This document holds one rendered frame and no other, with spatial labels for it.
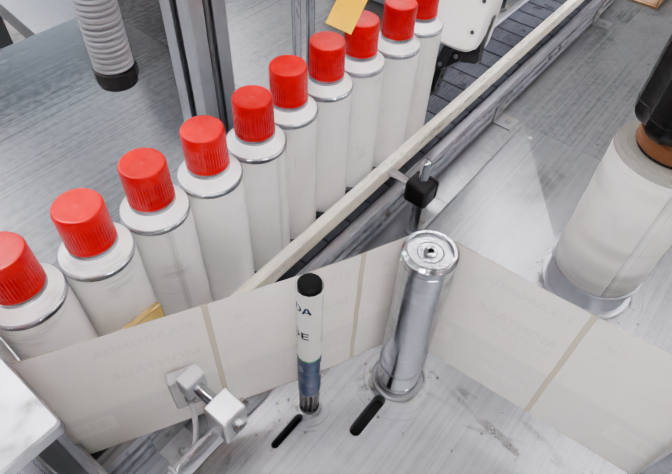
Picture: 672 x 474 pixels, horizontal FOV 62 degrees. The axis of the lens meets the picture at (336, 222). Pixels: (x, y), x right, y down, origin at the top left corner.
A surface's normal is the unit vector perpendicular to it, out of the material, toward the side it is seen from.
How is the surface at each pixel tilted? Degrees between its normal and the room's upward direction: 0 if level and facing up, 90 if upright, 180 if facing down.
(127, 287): 90
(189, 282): 90
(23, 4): 0
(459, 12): 70
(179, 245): 90
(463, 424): 0
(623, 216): 91
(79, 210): 3
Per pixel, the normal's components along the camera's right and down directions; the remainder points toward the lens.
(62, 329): 0.81, 0.46
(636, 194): -0.73, 0.51
